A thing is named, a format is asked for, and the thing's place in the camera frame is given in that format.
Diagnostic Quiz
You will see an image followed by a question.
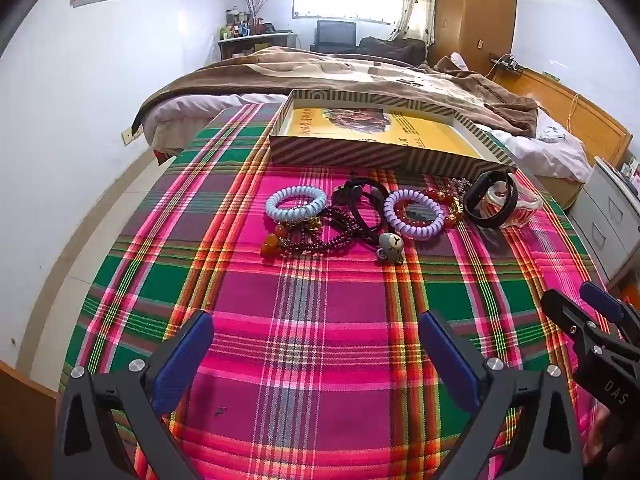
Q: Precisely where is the black elastic hair tie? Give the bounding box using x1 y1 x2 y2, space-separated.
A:
350 200 394 247

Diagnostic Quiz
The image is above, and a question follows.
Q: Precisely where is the orange bead bracelet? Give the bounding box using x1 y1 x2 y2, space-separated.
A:
260 217 326 261

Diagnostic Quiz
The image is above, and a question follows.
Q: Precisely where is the black office chair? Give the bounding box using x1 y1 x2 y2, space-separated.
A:
312 20 358 53

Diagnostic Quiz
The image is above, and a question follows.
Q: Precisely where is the window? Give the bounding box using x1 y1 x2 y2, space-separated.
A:
292 0 406 26

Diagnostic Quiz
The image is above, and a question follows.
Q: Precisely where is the red bead gold charm bracelet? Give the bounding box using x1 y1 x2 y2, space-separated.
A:
395 189 463 226

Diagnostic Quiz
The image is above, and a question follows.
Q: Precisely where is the clear hair claw clip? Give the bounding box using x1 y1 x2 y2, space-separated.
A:
487 182 544 230

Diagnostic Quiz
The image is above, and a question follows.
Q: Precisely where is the wooden wardrobe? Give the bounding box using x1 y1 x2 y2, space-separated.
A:
427 0 518 83

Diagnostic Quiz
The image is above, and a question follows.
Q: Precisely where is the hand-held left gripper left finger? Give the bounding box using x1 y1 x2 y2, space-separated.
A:
55 310 216 480

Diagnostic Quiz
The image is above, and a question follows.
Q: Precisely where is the dark wooden desk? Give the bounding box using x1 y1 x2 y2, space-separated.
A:
217 30 298 66

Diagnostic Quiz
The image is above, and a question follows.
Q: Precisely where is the grey drawer cabinet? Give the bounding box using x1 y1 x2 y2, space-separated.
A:
567 156 640 283

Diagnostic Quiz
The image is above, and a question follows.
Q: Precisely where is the black knotted hair tie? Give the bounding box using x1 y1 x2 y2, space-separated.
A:
332 178 391 211

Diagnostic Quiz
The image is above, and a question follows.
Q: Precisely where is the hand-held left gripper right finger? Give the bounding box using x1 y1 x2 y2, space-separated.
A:
417 310 586 480

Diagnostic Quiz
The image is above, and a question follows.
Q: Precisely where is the patterned curtain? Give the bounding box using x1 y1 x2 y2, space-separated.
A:
390 0 437 46

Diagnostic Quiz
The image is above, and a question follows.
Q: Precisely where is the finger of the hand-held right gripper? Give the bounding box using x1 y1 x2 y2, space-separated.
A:
541 287 609 357
579 281 640 327

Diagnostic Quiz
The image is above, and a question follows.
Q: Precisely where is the dark red bead bracelet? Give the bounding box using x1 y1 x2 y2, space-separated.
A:
277 207 368 259

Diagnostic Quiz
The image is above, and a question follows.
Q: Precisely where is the dark cloth pile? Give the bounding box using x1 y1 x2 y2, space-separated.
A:
357 36 427 65

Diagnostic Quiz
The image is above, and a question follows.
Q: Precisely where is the purple spiral hair tie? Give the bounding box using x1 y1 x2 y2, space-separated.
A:
383 189 446 239

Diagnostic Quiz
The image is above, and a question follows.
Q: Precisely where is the bottles and clutter on desk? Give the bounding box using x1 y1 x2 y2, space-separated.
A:
217 7 281 41

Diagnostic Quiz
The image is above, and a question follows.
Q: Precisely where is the vase of pink branches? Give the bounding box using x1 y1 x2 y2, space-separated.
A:
240 0 276 33

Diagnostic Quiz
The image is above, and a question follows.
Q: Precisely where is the blue spiral hair tie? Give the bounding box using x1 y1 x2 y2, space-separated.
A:
264 186 328 223

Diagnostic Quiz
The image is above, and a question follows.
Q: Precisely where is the black wristband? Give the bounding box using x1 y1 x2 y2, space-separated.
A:
462 171 518 227

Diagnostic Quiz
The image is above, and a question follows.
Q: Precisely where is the brown patterned blanket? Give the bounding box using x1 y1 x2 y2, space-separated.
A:
132 46 538 138

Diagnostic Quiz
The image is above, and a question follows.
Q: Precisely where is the white floral bed sheet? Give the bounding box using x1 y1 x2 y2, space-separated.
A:
145 92 593 183

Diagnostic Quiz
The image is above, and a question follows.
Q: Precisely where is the wooden bed headboard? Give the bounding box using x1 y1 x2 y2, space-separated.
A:
492 67 633 211

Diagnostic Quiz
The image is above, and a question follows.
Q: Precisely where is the wooden furniture edge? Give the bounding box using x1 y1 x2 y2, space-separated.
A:
0 360 58 480

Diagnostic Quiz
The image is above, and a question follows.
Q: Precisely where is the grey bell charm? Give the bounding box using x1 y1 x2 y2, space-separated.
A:
376 232 405 266

